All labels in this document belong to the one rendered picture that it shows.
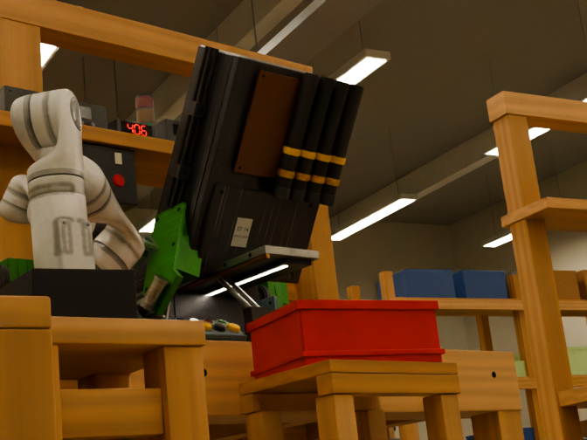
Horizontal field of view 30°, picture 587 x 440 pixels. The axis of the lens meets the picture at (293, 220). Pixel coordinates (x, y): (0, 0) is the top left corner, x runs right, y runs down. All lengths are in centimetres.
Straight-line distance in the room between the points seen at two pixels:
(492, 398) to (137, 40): 137
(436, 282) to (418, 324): 586
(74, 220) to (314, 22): 449
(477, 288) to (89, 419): 669
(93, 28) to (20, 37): 23
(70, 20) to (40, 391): 194
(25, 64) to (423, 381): 138
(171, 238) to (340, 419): 77
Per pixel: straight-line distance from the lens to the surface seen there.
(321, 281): 328
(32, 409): 119
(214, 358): 219
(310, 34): 633
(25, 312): 121
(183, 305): 267
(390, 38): 984
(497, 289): 831
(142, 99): 310
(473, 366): 274
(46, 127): 185
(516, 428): 283
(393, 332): 209
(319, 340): 200
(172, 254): 249
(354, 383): 196
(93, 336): 163
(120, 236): 218
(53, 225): 179
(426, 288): 792
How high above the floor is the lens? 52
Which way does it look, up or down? 16 degrees up
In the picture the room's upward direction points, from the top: 6 degrees counter-clockwise
